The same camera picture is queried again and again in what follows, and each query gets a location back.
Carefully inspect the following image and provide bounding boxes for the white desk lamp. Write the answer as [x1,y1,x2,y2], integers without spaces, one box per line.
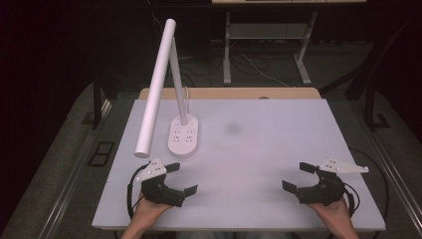
[133,18,199,159]

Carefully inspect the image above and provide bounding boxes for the aluminium floor rail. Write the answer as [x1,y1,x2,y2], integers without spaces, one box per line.
[39,99,112,239]
[359,125,422,231]

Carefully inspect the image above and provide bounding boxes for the white floor cable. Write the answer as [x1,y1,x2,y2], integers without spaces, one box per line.
[238,53,291,89]

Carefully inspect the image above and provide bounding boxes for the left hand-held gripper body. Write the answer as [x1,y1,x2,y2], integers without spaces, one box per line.
[134,157,186,208]

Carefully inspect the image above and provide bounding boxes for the person's right hand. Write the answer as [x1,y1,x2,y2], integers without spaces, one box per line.
[307,197,354,229]

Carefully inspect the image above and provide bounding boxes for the white foam board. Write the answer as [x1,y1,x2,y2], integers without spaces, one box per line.
[92,98,386,232]

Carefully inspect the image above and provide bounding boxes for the white lamp cable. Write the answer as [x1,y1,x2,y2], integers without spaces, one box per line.
[183,86,191,116]

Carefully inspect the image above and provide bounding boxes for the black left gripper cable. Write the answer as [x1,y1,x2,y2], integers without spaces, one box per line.
[126,162,150,220]

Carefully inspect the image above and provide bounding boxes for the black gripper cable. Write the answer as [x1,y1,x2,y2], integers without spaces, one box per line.
[126,162,150,220]
[342,182,361,217]

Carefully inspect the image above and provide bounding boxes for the wooden table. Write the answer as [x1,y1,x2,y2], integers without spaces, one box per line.
[137,87,321,101]

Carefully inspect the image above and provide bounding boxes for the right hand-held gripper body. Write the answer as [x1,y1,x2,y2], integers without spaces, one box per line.
[296,156,370,206]

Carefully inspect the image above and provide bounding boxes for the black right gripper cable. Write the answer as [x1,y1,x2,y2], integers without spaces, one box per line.
[342,182,361,217]

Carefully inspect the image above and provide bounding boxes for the black metal stand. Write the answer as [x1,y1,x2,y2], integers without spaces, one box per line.
[364,83,391,132]
[91,79,105,130]

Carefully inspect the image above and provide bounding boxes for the grey metal-legged desk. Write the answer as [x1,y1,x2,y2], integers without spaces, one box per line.
[211,0,367,87]

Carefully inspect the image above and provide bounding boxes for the person's left hand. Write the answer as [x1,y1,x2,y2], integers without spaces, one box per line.
[131,193,174,224]

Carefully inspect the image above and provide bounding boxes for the black floor cables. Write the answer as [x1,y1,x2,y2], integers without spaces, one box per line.
[180,54,227,88]

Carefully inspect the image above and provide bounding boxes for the black floor frame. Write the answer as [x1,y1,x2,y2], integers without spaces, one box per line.
[88,140,116,167]

